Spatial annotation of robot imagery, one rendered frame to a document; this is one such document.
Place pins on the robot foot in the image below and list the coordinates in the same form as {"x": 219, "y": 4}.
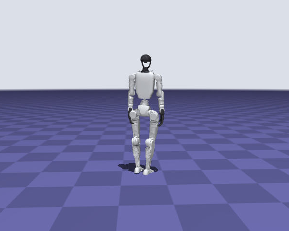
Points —
{"x": 137, "y": 169}
{"x": 146, "y": 172}

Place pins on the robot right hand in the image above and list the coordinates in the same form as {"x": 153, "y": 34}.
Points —
{"x": 161, "y": 117}

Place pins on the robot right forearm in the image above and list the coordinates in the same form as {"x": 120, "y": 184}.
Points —
{"x": 161, "y": 102}

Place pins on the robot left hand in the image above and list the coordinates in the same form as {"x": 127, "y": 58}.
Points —
{"x": 130, "y": 109}

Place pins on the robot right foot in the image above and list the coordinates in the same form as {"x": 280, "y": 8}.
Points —
{"x": 146, "y": 172}

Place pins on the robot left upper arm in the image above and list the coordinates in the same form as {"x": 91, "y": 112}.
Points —
{"x": 132, "y": 83}

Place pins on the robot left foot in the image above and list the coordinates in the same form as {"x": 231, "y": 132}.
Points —
{"x": 137, "y": 169}

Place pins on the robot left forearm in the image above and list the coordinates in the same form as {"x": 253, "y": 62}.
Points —
{"x": 130, "y": 100}

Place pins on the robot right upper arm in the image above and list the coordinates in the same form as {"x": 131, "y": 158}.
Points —
{"x": 158, "y": 78}

